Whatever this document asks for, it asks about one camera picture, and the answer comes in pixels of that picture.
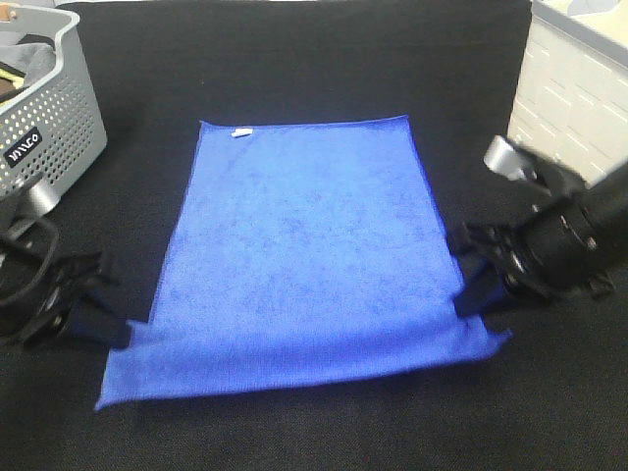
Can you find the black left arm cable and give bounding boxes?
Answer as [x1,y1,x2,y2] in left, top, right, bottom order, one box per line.
[0,215,61,308]

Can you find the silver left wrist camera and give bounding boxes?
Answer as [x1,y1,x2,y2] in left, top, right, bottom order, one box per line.
[19,175,61,217]

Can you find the white plastic storage crate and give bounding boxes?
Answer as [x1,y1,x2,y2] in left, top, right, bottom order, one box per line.
[507,1,627,184]

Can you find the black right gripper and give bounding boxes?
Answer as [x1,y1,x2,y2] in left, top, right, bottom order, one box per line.
[446,190,616,318]

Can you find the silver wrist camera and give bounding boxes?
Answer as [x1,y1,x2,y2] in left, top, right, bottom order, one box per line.
[483,135,536,182]
[19,175,61,217]

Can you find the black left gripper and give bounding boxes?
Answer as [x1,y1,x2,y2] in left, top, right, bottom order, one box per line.
[1,251,132,349]

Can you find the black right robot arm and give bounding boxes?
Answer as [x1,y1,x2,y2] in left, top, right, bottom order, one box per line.
[446,167,627,318]

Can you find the yellow and black cloth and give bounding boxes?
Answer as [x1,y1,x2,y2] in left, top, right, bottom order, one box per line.
[0,63,26,104]

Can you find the blue microfiber towel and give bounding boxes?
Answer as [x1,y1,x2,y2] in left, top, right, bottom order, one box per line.
[97,116,508,408]

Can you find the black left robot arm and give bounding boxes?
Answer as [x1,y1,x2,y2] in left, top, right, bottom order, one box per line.
[1,191,131,349]

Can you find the grey cloth in basket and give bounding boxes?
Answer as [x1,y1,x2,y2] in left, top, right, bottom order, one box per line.
[1,43,56,86]

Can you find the grey perforated plastic basket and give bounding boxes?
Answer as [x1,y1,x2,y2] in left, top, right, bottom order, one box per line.
[1,4,107,196]

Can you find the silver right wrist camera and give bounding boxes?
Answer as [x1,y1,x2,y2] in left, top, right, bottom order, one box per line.
[483,135,536,182]

